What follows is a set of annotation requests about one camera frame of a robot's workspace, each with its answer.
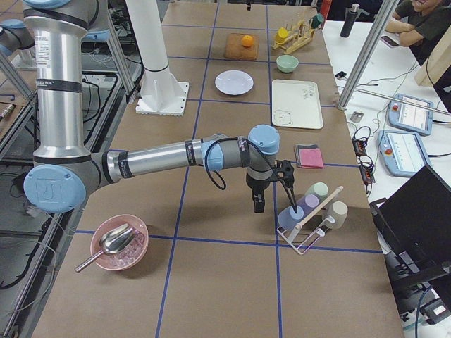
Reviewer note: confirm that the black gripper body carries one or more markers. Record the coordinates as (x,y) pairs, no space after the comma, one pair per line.
(255,186)

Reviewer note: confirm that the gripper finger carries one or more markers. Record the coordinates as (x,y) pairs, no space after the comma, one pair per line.
(258,203)

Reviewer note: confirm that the orange fruit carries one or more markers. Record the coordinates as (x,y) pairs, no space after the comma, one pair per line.
(247,41)

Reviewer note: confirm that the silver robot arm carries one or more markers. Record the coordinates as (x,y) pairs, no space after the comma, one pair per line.
(65,172)

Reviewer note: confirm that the cream bear tray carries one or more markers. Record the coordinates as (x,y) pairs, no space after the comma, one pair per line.
(296,104)

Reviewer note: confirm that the blue tumbler cup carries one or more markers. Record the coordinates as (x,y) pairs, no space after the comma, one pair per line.
(288,218)

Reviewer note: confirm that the purple tumbler cup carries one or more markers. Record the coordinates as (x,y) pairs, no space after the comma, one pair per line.
(308,203)

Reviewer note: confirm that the grey cloth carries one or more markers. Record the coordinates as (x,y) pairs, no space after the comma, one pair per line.
(299,146)

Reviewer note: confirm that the pink cloth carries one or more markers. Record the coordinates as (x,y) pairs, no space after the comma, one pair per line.
(310,158)

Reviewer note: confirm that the green tumbler cup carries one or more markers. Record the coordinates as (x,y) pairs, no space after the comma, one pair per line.
(319,189)

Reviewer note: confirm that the beige tumbler cup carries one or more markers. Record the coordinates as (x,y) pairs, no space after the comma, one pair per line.
(338,211)

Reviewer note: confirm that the white round plate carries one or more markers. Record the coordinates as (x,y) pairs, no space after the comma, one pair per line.
(234,82)

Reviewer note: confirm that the green bowl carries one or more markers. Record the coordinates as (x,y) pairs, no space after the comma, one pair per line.
(287,63)

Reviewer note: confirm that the wooden cutting board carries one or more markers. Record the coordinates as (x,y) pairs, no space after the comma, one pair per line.
(235,51)

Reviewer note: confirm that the teach pendant near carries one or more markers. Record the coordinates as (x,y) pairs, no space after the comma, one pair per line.
(403,153)

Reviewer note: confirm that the teach pendant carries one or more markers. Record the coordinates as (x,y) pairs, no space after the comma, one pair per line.
(411,114)
(403,153)

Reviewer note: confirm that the wooden dish rack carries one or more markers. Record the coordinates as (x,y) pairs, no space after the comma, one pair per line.
(300,34)

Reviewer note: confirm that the metal scoop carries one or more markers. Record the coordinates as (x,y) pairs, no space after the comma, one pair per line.
(110,243)

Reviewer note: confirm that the pink bowl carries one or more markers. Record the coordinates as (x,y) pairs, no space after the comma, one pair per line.
(127,249)

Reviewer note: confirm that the yellow mug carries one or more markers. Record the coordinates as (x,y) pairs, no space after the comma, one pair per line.
(281,35)

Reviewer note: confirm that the black monitor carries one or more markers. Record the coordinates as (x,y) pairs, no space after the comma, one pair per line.
(415,223)

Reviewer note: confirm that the teach pendant far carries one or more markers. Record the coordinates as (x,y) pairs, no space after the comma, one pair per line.
(411,114)

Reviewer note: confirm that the dark green mug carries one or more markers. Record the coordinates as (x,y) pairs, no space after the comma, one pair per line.
(316,21)

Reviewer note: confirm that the black water bottle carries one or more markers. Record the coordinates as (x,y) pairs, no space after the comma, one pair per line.
(351,15)

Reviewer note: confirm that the seated person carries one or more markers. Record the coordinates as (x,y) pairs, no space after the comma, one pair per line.
(420,25)

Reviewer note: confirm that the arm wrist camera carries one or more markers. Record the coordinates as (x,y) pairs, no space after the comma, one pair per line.
(285,172)

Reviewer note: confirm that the white wire cup rack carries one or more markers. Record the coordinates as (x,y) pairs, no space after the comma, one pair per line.
(311,228)

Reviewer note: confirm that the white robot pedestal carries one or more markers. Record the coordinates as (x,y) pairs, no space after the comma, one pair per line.
(160,92)

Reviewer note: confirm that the aluminium frame post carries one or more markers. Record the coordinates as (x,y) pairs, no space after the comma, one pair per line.
(366,52)

